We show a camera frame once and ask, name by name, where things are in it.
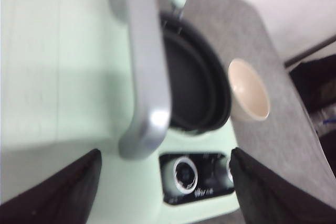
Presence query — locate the breakfast maker hinged lid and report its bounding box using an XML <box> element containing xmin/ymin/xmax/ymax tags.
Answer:
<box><xmin>0</xmin><ymin>0</ymin><xmax>187</xmax><ymax>161</ymax></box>

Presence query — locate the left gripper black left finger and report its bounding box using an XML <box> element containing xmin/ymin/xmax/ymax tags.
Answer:
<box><xmin>1</xmin><ymin>149</ymin><xmax>102</xmax><ymax>223</ymax></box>

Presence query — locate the silver control knob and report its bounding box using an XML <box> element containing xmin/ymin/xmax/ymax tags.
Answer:
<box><xmin>173</xmin><ymin>156</ymin><xmax>198</xmax><ymax>196</ymax></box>
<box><xmin>222</xmin><ymin>157</ymin><xmax>234</xmax><ymax>185</ymax></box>

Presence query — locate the right silver control knob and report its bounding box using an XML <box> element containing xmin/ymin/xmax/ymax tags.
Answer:
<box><xmin>222</xmin><ymin>157</ymin><xmax>234</xmax><ymax>185</ymax></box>

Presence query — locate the mint green breakfast maker base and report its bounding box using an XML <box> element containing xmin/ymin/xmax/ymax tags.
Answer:
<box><xmin>24</xmin><ymin>118</ymin><xmax>239</xmax><ymax>223</ymax></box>

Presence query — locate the black round frying pan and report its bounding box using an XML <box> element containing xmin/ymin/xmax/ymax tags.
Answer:
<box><xmin>160</xmin><ymin>11</ymin><xmax>232</xmax><ymax>134</ymax></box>

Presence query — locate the left silver control knob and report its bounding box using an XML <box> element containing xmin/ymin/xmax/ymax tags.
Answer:
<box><xmin>173</xmin><ymin>156</ymin><xmax>198</xmax><ymax>196</ymax></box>

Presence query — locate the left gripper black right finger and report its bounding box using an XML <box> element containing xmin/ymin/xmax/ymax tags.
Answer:
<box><xmin>230</xmin><ymin>147</ymin><xmax>335</xmax><ymax>223</ymax></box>

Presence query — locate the beige ribbed ceramic bowl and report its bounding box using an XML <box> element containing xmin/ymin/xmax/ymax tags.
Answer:
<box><xmin>228</xmin><ymin>58</ymin><xmax>270</xmax><ymax>122</ymax></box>

